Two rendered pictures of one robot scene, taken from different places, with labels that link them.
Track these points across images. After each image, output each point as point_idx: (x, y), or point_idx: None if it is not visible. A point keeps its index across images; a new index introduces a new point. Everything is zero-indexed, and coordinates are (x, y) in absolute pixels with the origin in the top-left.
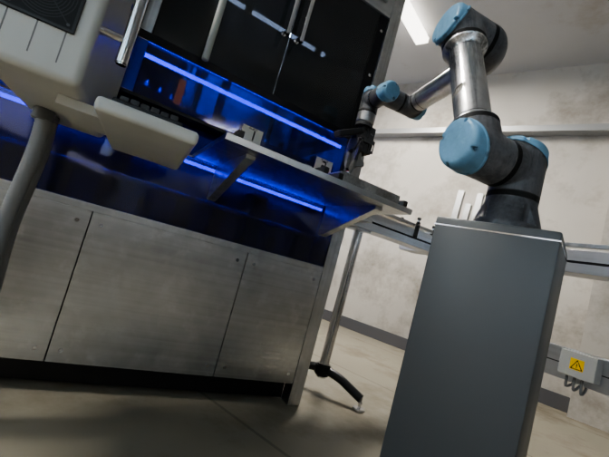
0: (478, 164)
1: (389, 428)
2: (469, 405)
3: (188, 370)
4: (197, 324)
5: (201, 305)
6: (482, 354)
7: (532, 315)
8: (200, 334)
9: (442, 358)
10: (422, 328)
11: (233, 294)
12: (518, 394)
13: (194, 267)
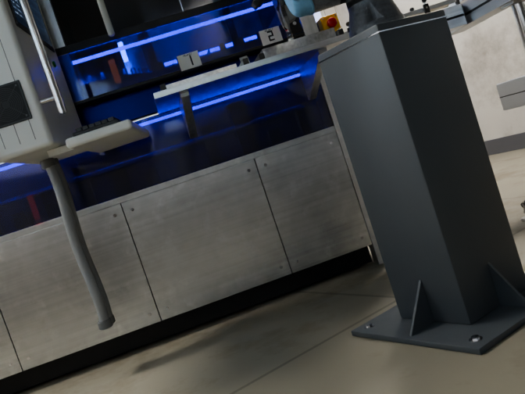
0: (308, 5)
1: (373, 226)
2: (397, 179)
3: (268, 278)
4: (250, 239)
5: (244, 223)
6: (385, 141)
7: (391, 94)
8: (258, 245)
9: (370, 158)
10: (351, 145)
11: (264, 199)
12: (412, 154)
13: (218, 198)
